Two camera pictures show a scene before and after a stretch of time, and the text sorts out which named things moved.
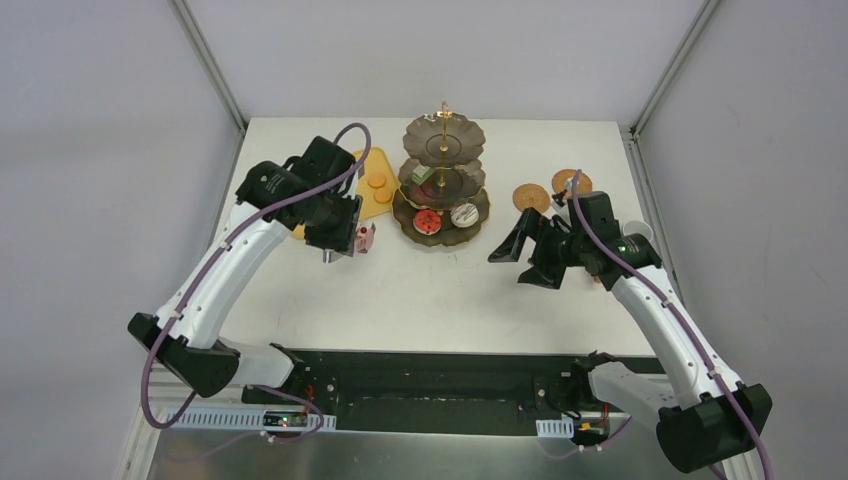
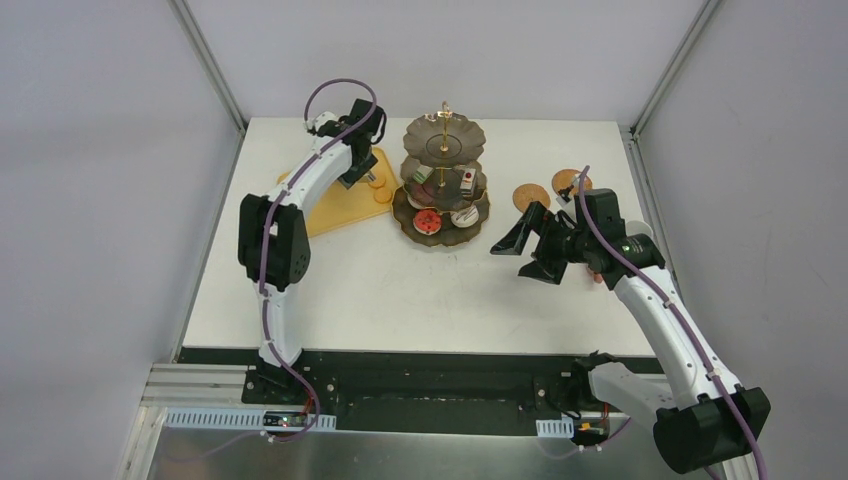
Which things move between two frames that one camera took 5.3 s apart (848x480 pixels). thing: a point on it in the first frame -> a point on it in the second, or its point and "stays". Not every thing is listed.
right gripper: [544, 245] stays
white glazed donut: [464, 215] stays
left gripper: [341, 235] -> [361, 168]
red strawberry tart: [427, 221] stays
